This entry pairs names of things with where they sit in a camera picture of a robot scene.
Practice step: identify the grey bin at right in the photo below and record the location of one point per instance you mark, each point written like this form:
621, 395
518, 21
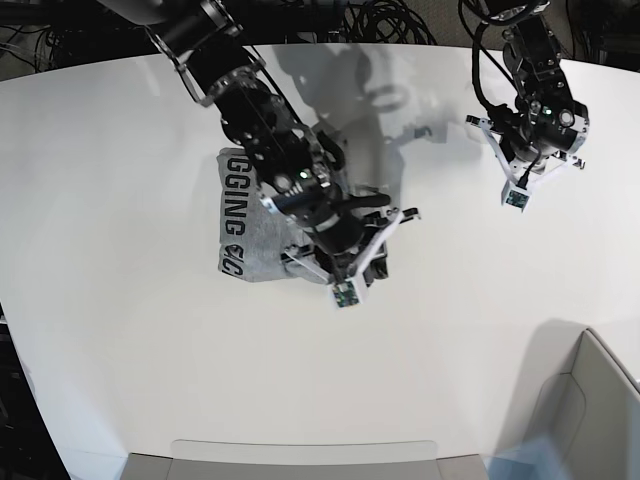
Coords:
586, 422

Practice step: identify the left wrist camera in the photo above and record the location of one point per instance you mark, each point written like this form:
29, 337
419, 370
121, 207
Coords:
515, 196

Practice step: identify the blue translucent plastic sheet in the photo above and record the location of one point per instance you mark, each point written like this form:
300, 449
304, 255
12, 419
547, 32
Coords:
525, 455

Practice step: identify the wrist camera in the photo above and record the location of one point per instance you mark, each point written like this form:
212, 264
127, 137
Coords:
351, 292
515, 196

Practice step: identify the grey T-shirt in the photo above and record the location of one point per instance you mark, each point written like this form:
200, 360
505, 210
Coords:
252, 240

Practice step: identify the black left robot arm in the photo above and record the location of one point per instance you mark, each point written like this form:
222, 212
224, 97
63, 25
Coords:
547, 120

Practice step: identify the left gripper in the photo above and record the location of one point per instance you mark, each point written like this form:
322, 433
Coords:
542, 162

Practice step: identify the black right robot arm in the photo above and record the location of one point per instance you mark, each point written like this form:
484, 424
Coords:
204, 41

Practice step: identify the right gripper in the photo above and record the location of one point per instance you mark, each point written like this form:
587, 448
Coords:
348, 234

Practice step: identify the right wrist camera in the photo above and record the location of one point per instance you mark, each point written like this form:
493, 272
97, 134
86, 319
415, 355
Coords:
351, 292

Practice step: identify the grey bin at bottom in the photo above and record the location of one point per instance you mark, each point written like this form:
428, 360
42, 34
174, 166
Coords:
191, 459

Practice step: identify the grey bin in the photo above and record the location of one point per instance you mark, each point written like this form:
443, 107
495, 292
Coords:
586, 422
191, 459

